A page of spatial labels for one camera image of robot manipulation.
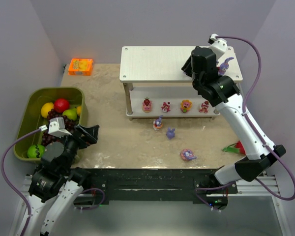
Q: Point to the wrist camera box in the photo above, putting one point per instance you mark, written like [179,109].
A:
[57,127]
[217,45]

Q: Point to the white two-tier shelf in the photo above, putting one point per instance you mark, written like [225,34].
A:
[155,72]

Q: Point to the orange snack box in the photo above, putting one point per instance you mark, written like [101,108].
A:
[83,67]

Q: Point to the pink bear strawberry donut toy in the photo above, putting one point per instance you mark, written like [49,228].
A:
[147,105]

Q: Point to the pink bear santa hat toy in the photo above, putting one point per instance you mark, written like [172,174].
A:
[166,107]

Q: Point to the red apple toy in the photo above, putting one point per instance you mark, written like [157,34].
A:
[61,105]

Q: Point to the dark purple grape bunch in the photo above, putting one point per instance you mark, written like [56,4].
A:
[67,121]

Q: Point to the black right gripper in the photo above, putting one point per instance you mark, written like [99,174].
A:
[187,67]

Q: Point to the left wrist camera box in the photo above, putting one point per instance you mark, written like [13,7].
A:
[57,127]

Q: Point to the pink bear sunflower toy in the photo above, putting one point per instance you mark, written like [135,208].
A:
[185,106]

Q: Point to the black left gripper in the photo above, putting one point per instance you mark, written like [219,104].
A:
[82,135]

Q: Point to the yellow lemon toy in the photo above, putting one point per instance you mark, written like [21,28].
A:
[46,108]

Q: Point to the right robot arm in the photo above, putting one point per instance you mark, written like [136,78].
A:
[223,94]

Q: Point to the purple bunny large donut toy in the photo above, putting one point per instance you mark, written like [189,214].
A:
[187,155]

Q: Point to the green pear toy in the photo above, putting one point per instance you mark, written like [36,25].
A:
[70,114]

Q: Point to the black table front frame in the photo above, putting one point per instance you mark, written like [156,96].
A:
[167,185]

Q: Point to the red dragon fruit toy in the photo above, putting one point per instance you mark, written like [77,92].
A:
[235,148]

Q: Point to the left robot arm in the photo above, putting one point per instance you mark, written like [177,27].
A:
[54,185]

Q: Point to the green lime toy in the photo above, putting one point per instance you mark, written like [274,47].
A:
[35,151]

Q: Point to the olive green plastic bin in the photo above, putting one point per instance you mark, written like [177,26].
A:
[32,118]

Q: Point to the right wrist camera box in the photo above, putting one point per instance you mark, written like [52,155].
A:
[217,45]

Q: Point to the pink bear cake toy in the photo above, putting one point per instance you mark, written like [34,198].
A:
[204,107]

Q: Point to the small yellow fruit toy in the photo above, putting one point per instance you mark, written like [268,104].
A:
[78,110]

